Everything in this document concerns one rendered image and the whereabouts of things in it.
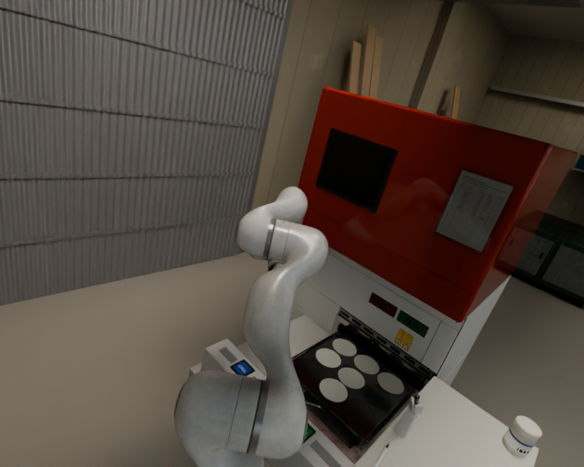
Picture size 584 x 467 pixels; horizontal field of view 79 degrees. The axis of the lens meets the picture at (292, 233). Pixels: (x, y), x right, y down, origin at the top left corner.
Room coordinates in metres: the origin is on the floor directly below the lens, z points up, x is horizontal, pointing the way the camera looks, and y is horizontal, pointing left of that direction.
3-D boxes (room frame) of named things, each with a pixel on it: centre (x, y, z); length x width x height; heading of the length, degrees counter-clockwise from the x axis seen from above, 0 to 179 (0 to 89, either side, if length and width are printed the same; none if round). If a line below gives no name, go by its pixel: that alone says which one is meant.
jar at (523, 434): (0.83, -0.82, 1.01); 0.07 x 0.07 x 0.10
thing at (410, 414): (0.79, -0.46, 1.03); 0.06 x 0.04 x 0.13; 142
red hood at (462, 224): (1.57, -0.52, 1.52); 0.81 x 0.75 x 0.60; 52
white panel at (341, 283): (1.32, -0.33, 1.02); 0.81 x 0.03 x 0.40; 52
